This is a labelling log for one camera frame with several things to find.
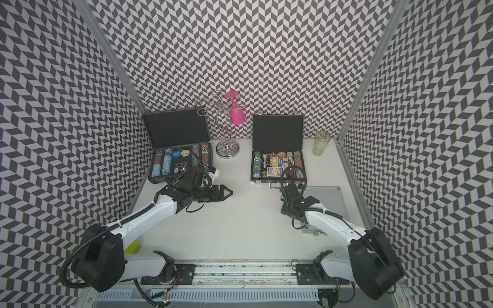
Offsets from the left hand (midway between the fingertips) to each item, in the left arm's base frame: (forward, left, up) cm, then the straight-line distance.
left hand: (226, 195), depth 83 cm
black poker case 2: (+28, -25, -6) cm, 38 cm away
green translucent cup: (+34, -49, 0) cm, 60 cm away
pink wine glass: (+45, -3, +8) cm, 46 cm away
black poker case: (+35, +30, -1) cm, 47 cm away
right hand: (-4, -29, -9) cm, 31 cm away
